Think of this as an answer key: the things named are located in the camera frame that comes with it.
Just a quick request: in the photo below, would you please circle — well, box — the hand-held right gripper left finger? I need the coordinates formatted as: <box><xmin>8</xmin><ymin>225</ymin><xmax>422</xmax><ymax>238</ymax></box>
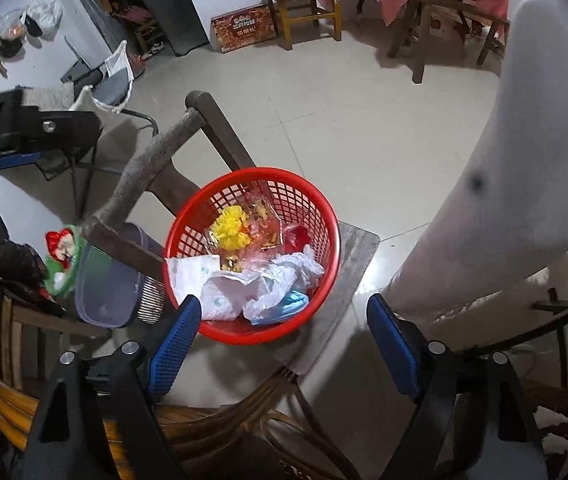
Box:
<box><xmin>26</xmin><ymin>294</ymin><xmax>203</xmax><ymax>480</ymax></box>

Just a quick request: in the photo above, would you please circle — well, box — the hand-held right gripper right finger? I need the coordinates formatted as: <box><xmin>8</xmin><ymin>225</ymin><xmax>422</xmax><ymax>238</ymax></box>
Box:
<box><xmin>366</xmin><ymin>293</ymin><xmax>549</xmax><ymax>480</ymax></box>

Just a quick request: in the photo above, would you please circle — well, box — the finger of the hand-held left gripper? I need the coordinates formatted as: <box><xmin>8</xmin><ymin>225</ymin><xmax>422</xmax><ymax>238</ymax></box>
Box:
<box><xmin>0</xmin><ymin>151</ymin><xmax>42</xmax><ymax>179</ymax></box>
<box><xmin>1</xmin><ymin>105</ymin><xmax>104</xmax><ymax>161</ymax></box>

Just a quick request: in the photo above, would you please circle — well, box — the red plastic basket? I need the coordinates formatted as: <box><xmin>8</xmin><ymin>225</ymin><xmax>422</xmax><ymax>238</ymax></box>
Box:
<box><xmin>162</xmin><ymin>167</ymin><xmax>341</xmax><ymax>346</ymax></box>

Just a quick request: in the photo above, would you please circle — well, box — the blue face mask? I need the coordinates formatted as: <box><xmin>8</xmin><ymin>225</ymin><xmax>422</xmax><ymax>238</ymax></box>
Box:
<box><xmin>251</xmin><ymin>290</ymin><xmax>309</xmax><ymax>326</ymax></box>

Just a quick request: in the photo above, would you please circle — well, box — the white tissue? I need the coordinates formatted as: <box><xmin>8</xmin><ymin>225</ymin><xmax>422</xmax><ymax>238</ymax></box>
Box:
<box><xmin>241</xmin><ymin>252</ymin><xmax>325</xmax><ymax>323</ymax></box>

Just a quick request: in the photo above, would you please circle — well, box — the pink floral cellophane wrapper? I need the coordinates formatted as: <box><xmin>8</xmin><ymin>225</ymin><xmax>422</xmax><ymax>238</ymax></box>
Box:
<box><xmin>208</xmin><ymin>197</ymin><xmax>289</xmax><ymax>273</ymax></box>

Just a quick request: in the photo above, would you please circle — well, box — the purple plastic bin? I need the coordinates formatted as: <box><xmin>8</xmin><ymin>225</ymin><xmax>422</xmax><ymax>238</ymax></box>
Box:
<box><xmin>75</xmin><ymin>222</ymin><xmax>167</xmax><ymax>328</ymax></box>

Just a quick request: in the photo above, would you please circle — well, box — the bamboo chair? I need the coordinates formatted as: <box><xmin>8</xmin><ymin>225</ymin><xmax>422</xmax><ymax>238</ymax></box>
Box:
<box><xmin>0</xmin><ymin>285</ymin><xmax>359</xmax><ymax>480</ymax></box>

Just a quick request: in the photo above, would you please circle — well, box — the dark cloth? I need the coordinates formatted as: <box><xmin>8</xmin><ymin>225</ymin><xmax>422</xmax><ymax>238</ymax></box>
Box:
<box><xmin>0</xmin><ymin>215</ymin><xmax>55</xmax><ymax>311</ymax></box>

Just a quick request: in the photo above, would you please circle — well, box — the dark wooden chair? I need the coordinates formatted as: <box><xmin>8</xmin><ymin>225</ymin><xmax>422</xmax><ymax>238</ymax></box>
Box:
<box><xmin>81</xmin><ymin>91</ymin><xmax>381</xmax><ymax>376</ymax></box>

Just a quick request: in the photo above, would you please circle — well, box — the green santa ornament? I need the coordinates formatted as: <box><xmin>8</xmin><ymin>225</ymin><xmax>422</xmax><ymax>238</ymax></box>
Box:
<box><xmin>44</xmin><ymin>227</ymin><xmax>85</xmax><ymax>295</ymax></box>

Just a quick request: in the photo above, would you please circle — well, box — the white plastic bag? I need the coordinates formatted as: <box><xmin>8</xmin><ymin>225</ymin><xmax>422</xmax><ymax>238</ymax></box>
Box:
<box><xmin>26</xmin><ymin>0</ymin><xmax>63</xmax><ymax>38</ymax></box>

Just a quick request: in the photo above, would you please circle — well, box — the red cardboard carton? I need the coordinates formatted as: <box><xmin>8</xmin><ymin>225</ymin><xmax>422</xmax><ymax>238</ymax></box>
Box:
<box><xmin>211</xmin><ymin>4</ymin><xmax>275</xmax><ymax>53</ymax></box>

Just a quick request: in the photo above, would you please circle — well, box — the wooden bench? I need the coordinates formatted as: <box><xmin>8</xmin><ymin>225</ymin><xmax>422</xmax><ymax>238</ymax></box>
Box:
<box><xmin>388</xmin><ymin>0</ymin><xmax>512</xmax><ymax>83</ymax></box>

